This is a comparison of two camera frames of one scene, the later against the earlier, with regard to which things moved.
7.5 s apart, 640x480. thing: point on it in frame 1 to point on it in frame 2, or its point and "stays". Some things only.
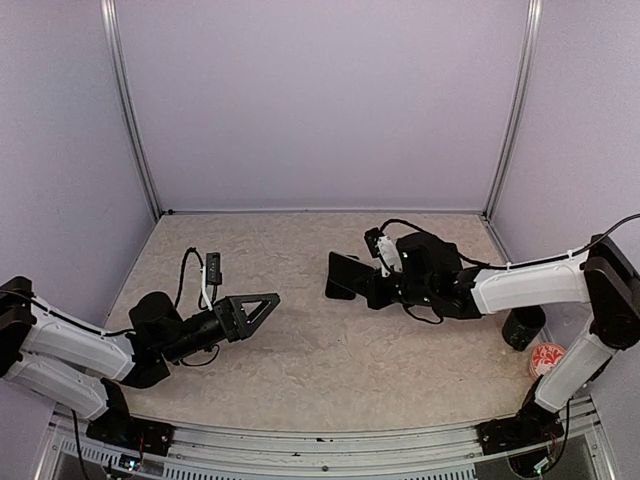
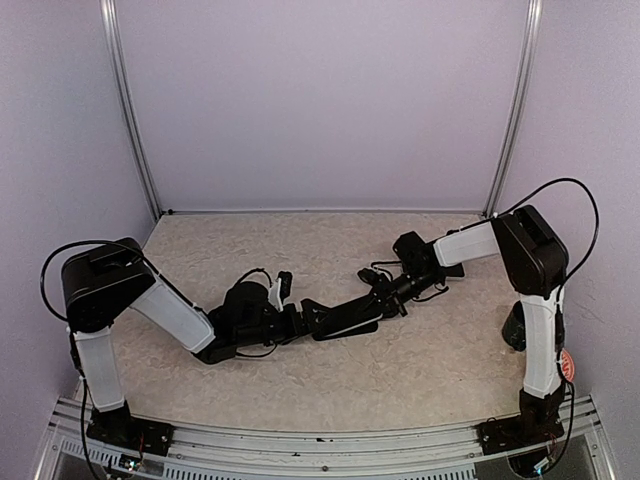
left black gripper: (242, 327) to (308, 319)
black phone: (343, 276) to (359, 316)
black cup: (522, 326) stays
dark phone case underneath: (336, 291) to (366, 328)
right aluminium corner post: (521, 102) stays
